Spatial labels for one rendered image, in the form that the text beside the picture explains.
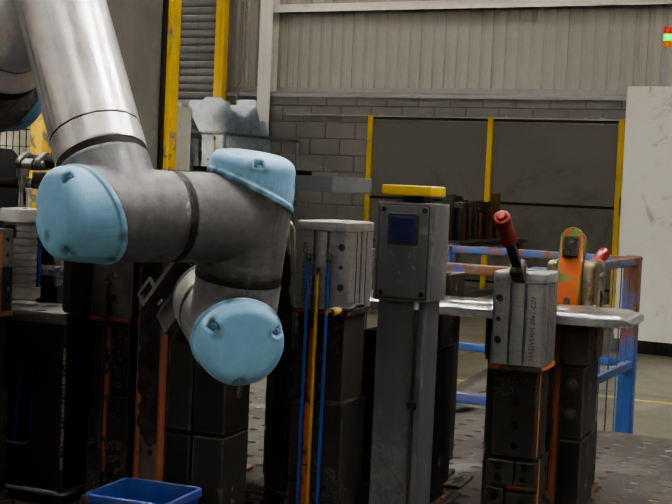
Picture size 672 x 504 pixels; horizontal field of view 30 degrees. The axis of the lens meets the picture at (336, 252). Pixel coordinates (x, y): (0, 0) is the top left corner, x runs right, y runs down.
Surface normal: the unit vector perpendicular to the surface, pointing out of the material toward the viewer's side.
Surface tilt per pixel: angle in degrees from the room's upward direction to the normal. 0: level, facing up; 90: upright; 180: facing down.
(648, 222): 90
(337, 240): 90
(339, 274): 90
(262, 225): 97
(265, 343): 99
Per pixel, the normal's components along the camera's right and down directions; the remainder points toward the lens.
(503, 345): -0.36, 0.04
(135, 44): 0.92, 0.05
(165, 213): 0.64, -0.03
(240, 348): 0.26, 0.22
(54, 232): -0.78, -0.03
